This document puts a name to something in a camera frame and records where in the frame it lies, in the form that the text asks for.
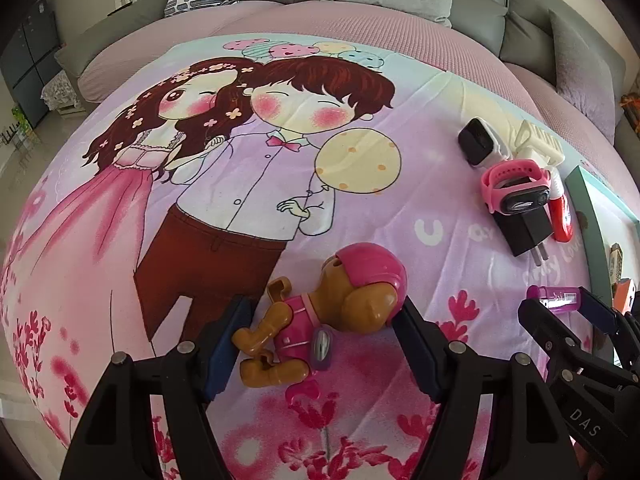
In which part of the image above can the red white glue bottle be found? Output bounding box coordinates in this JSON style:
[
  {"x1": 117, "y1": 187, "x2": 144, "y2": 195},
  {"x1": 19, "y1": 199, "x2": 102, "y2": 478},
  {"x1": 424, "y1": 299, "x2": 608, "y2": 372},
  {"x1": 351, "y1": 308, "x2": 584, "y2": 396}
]
[{"x1": 547, "y1": 166, "x2": 574, "y2": 243}]

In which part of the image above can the black power adapter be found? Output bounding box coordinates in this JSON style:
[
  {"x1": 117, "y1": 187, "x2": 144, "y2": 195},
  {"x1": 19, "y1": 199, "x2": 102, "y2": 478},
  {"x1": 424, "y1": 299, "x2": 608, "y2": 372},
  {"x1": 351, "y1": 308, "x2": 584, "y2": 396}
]
[{"x1": 491, "y1": 207, "x2": 553, "y2": 266}]

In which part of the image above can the pink smart watch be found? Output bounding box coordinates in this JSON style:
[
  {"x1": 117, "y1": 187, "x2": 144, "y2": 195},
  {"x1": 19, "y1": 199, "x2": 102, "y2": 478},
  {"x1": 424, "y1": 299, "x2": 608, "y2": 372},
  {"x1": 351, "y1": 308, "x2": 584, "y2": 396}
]
[{"x1": 480, "y1": 159, "x2": 550, "y2": 216}]

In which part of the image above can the cream plastic hair claw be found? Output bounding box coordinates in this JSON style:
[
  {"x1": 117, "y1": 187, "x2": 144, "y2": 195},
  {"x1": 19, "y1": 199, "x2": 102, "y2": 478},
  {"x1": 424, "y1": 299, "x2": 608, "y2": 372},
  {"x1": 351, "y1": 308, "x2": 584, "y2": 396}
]
[{"x1": 513, "y1": 120, "x2": 565, "y2": 168}]

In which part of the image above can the white smart band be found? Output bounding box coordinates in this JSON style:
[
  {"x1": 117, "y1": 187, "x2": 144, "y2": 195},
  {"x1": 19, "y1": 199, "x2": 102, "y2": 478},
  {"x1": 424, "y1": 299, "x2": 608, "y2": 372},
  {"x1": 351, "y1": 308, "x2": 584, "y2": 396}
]
[{"x1": 458, "y1": 117, "x2": 512, "y2": 169}]

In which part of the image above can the pink brown puppy figure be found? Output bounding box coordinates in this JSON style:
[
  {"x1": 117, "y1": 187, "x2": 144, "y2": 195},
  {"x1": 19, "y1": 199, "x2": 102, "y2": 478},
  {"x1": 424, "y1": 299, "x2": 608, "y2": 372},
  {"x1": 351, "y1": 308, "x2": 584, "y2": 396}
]
[{"x1": 232, "y1": 242, "x2": 408, "y2": 389}]

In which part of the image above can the gold patterned lighter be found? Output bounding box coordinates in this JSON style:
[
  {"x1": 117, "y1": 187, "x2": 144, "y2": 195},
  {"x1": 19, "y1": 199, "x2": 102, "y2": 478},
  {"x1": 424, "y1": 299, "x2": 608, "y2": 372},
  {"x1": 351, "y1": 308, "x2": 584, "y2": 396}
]
[{"x1": 608, "y1": 243, "x2": 624, "y2": 284}]

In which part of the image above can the teal shallow cardboard tray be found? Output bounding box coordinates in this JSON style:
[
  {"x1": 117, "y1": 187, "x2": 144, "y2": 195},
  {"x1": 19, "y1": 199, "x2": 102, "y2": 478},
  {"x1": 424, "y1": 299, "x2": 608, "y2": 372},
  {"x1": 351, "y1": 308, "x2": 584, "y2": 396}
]
[{"x1": 565, "y1": 166, "x2": 639, "y2": 307}]

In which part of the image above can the orange decorative ornament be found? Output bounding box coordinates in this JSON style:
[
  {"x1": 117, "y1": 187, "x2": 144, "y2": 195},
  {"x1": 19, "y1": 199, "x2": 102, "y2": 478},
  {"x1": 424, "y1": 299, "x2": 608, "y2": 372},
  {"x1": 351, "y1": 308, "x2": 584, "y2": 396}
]
[{"x1": 620, "y1": 92, "x2": 640, "y2": 134}]

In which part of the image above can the grey purple cushion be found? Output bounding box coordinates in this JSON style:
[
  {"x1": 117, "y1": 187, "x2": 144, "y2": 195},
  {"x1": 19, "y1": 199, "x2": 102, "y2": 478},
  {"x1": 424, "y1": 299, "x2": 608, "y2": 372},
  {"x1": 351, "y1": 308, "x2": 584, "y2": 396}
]
[{"x1": 549, "y1": 10, "x2": 626, "y2": 144}]

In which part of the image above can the grey sofa with pink cover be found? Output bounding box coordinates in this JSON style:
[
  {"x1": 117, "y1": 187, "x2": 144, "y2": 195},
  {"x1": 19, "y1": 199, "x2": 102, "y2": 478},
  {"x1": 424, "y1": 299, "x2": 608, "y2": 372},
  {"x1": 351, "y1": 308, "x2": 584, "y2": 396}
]
[{"x1": 56, "y1": 0, "x2": 639, "y2": 188}]

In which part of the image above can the cartoon couple printed blanket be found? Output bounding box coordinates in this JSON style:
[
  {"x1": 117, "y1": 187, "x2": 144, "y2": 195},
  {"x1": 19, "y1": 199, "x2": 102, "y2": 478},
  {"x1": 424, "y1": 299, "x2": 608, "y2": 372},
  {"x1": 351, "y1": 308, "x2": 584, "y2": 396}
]
[{"x1": 1, "y1": 35, "x2": 589, "y2": 479}]

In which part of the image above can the dark cabinet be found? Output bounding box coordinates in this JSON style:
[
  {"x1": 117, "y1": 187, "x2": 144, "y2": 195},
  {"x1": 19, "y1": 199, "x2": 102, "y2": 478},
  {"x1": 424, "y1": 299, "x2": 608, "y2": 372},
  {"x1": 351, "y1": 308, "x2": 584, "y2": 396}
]
[{"x1": 1, "y1": 0, "x2": 61, "y2": 127}]

